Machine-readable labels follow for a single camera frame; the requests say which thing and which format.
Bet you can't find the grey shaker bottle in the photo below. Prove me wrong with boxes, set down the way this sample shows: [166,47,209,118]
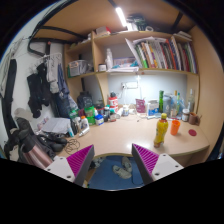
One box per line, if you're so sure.
[162,94,173,116]

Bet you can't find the white plastic bottle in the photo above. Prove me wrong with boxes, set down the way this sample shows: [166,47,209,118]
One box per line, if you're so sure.
[78,115,91,137]

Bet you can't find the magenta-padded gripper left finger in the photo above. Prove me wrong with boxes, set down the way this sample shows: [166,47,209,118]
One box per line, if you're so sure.
[44,143,96,187]

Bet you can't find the brown jar with white lid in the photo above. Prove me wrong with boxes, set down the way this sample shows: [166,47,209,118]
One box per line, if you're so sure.
[181,108,191,123]

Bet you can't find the green plastic container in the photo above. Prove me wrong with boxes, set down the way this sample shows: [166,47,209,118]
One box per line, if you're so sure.
[84,105,97,126]

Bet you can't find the orange plastic cup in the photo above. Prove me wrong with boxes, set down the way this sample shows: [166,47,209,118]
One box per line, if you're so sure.
[170,119,181,136]

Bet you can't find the grey slipper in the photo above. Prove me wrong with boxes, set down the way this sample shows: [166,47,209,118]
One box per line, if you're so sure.
[112,164,129,180]
[121,156,133,173]

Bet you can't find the black bag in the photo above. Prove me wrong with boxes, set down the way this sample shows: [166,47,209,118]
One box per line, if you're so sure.
[77,91,94,110]

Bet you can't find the white wall socket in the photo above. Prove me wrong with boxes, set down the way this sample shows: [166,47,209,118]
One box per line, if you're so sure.
[120,81,139,90]

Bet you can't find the wooden shelf unit with books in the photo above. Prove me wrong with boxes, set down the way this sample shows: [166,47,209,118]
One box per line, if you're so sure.
[63,26,200,109]

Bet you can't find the red and white canister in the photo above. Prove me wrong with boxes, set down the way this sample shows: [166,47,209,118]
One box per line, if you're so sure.
[107,96,119,113]

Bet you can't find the yellow-labelled drink bottle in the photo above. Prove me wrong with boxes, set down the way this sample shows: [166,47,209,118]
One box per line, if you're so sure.
[153,112,170,149]

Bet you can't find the green glass bottle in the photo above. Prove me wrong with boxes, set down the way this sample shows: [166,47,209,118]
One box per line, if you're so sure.
[158,89,165,114]

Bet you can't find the clear bottle with yellow cap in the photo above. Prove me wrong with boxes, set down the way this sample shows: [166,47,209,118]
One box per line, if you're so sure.
[171,90,179,118]

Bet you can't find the black coiled cable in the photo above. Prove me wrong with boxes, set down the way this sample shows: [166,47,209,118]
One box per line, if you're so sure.
[63,138,81,155]

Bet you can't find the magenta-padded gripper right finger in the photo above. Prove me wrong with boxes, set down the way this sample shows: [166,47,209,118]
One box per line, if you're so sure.
[131,143,185,185]

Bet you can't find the tall clear glass bottle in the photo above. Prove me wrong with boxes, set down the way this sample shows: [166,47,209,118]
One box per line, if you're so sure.
[187,88,196,113]

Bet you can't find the hanging dark clothes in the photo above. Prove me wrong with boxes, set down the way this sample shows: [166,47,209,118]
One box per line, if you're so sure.
[26,53,73,119]

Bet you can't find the brown mug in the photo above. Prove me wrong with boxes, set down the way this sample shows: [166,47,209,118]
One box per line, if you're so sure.
[188,111,202,126]

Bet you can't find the blue floor mat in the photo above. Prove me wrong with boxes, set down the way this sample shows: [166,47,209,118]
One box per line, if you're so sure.
[88,154,144,191]

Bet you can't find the pink packet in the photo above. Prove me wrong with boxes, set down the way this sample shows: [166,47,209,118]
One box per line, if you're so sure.
[135,98,147,114]

